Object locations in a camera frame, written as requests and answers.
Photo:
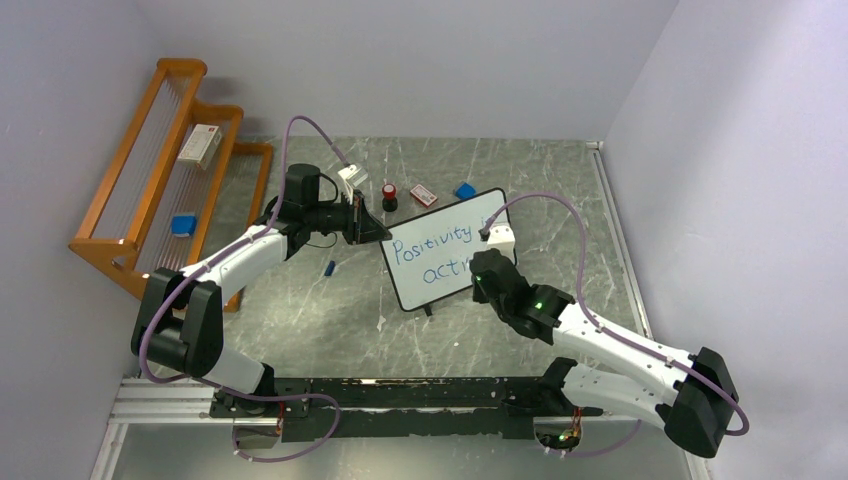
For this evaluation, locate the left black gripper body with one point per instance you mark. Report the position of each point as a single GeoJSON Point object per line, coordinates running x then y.
{"type": "Point", "coordinates": [351, 216]}

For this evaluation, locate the white whiteboard black frame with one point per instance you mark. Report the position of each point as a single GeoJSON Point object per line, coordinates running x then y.
{"type": "Point", "coordinates": [427, 256]}

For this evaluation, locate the orange wooden shelf rack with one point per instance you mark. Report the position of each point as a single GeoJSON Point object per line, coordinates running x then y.
{"type": "Point", "coordinates": [125, 233]}

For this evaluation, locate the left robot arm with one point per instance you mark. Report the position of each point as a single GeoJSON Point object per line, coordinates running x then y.
{"type": "Point", "coordinates": [180, 319]}

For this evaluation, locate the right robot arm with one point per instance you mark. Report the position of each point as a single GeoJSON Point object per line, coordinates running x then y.
{"type": "Point", "coordinates": [691, 397]}

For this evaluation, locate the red black stamp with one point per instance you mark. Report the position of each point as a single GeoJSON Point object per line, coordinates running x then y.
{"type": "Point", "coordinates": [389, 200]}

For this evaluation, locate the red white small box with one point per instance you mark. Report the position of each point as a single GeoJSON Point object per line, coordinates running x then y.
{"type": "Point", "coordinates": [423, 196]}

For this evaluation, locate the blue eraser block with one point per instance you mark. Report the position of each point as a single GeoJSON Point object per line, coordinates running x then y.
{"type": "Point", "coordinates": [465, 191]}

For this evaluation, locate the white red box on shelf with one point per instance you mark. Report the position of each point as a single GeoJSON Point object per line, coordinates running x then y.
{"type": "Point", "coordinates": [200, 145]}

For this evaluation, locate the blue object on shelf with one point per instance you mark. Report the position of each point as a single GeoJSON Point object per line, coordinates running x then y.
{"type": "Point", "coordinates": [183, 225]}

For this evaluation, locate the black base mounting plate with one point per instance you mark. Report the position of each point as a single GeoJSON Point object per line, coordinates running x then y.
{"type": "Point", "coordinates": [384, 408]}

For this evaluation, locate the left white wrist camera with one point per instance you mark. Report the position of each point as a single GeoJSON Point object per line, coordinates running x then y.
{"type": "Point", "coordinates": [352, 177]}

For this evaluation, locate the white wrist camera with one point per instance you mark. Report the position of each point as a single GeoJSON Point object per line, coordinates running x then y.
{"type": "Point", "coordinates": [352, 177]}
{"type": "Point", "coordinates": [501, 237]}

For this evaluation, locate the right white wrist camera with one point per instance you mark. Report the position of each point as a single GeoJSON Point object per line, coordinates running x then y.
{"type": "Point", "coordinates": [501, 237]}

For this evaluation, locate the aluminium frame rail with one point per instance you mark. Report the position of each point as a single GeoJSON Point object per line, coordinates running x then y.
{"type": "Point", "coordinates": [164, 431]}

